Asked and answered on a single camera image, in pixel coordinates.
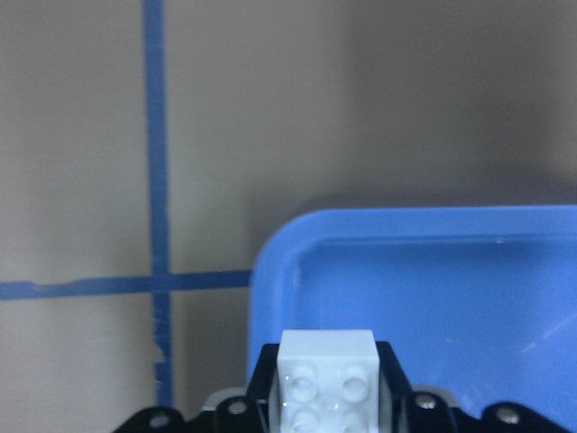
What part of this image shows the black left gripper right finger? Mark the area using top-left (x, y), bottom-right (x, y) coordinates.
top-left (376, 342), bottom-right (567, 433)

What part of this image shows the blue plastic tray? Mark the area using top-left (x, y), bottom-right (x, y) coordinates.
top-left (248, 206), bottom-right (576, 429)

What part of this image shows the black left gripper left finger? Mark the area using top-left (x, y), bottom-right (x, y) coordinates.
top-left (115, 344), bottom-right (279, 433)

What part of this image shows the white building block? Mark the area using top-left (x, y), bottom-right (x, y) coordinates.
top-left (269, 329), bottom-right (380, 432)

